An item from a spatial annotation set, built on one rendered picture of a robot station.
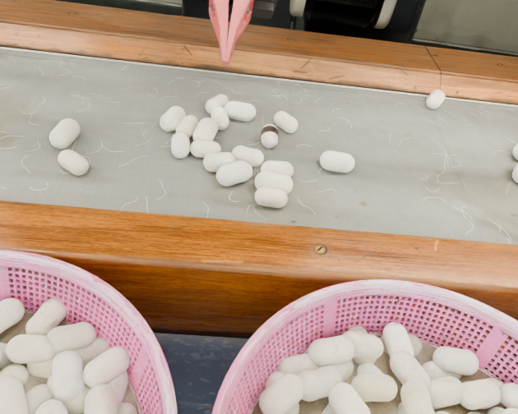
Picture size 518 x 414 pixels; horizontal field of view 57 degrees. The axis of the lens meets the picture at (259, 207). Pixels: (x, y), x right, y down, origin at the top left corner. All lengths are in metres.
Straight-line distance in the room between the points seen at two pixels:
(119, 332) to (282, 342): 0.11
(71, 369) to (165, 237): 0.11
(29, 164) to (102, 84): 0.17
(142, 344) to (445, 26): 2.59
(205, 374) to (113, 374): 0.10
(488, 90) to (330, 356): 0.50
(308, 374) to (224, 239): 0.12
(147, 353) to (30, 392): 0.08
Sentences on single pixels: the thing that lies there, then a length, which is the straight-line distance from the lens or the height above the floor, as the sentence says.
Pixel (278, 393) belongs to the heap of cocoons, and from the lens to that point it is 0.33.
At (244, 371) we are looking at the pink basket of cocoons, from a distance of 0.31.
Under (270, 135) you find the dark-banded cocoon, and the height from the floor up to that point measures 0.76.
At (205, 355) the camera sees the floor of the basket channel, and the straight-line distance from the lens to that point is 0.41.
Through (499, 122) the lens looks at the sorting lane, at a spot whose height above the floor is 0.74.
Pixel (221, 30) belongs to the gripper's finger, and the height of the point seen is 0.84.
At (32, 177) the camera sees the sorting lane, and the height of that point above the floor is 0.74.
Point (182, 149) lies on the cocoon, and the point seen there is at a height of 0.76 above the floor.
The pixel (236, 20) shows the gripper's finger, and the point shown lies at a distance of 0.52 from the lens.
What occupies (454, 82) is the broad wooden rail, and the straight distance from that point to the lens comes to 0.73.
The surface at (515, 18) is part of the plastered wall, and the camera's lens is 2.90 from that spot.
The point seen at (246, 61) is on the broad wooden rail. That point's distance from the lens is 0.66.
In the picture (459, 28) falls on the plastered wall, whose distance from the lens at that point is 2.81.
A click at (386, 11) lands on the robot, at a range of 1.13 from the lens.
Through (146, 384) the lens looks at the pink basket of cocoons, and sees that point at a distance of 0.32.
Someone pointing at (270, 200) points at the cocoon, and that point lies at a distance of 0.43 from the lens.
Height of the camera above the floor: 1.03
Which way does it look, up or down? 42 degrees down
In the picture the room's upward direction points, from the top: 10 degrees clockwise
